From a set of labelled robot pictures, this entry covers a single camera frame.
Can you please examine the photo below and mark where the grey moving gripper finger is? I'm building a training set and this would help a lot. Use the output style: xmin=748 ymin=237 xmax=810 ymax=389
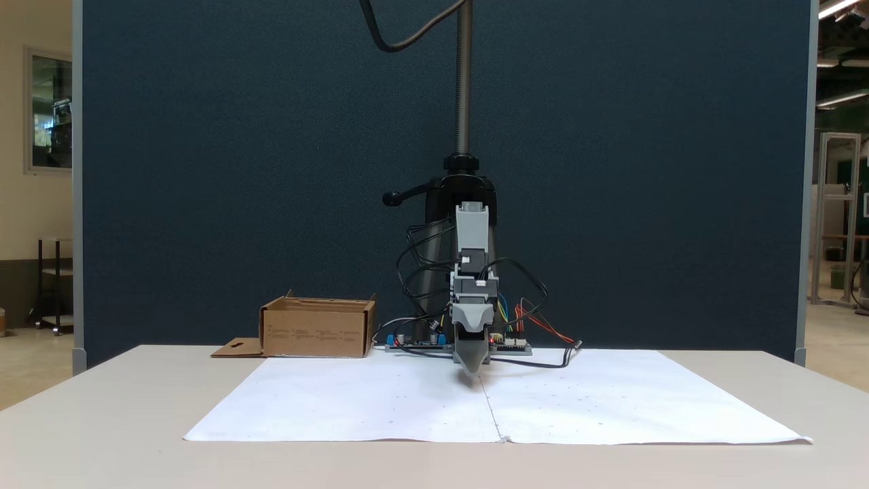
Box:
xmin=449 ymin=303 xmax=496 ymax=336

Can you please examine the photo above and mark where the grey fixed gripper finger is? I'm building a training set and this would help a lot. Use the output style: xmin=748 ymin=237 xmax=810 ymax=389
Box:
xmin=455 ymin=331 xmax=491 ymax=376

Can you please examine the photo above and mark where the grey circuit board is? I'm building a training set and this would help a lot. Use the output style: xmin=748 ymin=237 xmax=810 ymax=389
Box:
xmin=489 ymin=335 xmax=534 ymax=356

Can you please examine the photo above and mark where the blue circuit board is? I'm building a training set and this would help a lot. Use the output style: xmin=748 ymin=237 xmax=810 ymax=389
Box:
xmin=385 ymin=331 xmax=453 ymax=354

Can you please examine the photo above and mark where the white paper sheet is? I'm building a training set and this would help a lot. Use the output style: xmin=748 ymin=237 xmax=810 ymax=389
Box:
xmin=183 ymin=350 xmax=814 ymax=446

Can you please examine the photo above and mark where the brown cardboard box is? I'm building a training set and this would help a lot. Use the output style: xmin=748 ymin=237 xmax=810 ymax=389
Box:
xmin=210 ymin=290 xmax=378 ymax=359

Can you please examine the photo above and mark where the dark blue partition panel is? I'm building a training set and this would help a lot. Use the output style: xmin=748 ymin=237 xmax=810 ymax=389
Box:
xmin=72 ymin=0 xmax=819 ymax=371

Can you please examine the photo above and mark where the ceiling strip light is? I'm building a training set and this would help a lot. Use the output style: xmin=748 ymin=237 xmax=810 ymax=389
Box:
xmin=818 ymin=0 xmax=864 ymax=20
xmin=817 ymin=89 xmax=869 ymax=110

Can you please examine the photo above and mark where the black shelf cart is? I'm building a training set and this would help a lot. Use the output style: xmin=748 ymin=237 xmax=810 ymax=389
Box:
xmin=27 ymin=238 xmax=74 ymax=336

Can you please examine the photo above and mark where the black gripper wire loop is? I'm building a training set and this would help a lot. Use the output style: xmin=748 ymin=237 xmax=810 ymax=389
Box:
xmin=494 ymin=257 xmax=549 ymax=320

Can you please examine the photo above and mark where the red orange wire pair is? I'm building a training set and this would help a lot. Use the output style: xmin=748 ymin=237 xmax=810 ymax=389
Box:
xmin=514 ymin=297 xmax=577 ymax=344

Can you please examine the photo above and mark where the black shoulder wire loop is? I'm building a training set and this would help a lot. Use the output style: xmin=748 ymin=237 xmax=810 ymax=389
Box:
xmin=395 ymin=244 xmax=454 ymax=324

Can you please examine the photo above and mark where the black elbow wire loop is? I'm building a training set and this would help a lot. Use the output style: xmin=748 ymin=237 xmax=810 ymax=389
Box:
xmin=405 ymin=217 xmax=457 ymax=272

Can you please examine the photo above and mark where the black cable with white connector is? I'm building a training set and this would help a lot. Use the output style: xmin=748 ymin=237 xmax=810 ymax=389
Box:
xmin=487 ymin=340 xmax=583 ymax=369

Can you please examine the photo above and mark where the black camera stand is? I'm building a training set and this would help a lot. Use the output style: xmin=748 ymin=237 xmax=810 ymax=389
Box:
xmin=382 ymin=0 xmax=501 ymax=340

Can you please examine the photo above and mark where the black camera cable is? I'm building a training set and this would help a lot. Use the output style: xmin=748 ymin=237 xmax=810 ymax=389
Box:
xmin=358 ymin=0 xmax=470 ymax=54

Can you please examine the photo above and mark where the aluminium profile frame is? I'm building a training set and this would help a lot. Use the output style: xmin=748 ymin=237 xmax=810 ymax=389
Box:
xmin=810 ymin=132 xmax=863 ymax=308

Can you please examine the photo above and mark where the framed wall window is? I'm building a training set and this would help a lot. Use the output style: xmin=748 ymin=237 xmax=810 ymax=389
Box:
xmin=25 ymin=46 xmax=73 ymax=176

